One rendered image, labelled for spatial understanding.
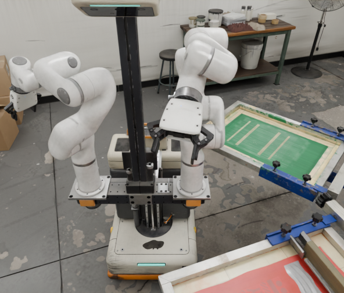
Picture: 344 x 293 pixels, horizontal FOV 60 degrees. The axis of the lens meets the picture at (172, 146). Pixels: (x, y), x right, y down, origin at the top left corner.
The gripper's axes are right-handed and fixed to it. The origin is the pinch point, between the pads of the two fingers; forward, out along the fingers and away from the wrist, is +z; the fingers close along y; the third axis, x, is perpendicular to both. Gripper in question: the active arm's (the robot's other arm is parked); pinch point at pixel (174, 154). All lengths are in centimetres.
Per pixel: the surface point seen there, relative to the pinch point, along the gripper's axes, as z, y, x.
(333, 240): -10, 66, 68
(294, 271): 7, 49, 65
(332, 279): 8, 60, 55
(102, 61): -249, -158, 233
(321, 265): 4, 57, 57
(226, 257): 7, 22, 63
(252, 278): 13, 33, 64
